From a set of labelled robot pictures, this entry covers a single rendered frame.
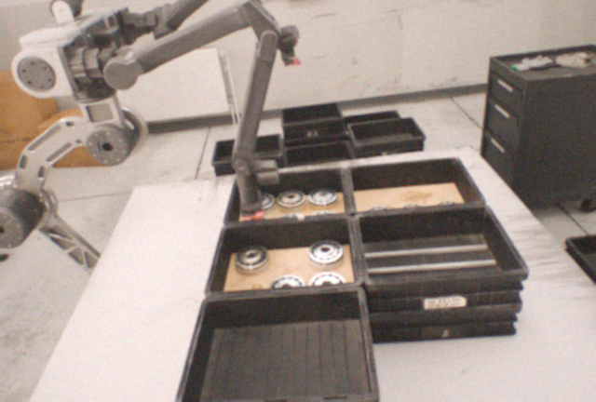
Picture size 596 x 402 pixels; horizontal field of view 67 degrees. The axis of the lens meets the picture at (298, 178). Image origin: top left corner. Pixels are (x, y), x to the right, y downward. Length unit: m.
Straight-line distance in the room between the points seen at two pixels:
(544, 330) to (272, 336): 0.72
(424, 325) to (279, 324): 0.38
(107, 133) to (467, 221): 1.16
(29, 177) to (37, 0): 2.96
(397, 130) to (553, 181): 0.91
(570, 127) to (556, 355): 1.62
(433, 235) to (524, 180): 1.43
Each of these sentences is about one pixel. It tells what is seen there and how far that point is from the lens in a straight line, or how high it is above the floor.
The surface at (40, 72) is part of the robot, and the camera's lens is 1.31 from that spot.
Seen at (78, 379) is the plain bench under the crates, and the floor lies 0.70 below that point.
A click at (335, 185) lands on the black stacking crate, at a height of 0.86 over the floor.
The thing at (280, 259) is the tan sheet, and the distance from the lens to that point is 1.39.
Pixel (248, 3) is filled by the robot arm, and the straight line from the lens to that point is 1.14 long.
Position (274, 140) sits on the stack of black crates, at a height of 0.56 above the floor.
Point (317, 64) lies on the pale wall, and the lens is 4.41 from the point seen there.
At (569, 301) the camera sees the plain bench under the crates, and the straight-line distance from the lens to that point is 1.53.
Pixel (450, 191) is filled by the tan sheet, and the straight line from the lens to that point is 1.67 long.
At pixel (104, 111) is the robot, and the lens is 1.61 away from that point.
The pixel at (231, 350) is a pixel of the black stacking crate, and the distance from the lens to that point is 1.19.
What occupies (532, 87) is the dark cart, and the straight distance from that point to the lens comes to 2.56.
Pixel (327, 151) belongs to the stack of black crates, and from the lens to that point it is 2.83.
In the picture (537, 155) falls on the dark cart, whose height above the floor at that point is 0.46.
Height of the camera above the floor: 1.72
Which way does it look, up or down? 30 degrees down
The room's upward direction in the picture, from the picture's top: 7 degrees counter-clockwise
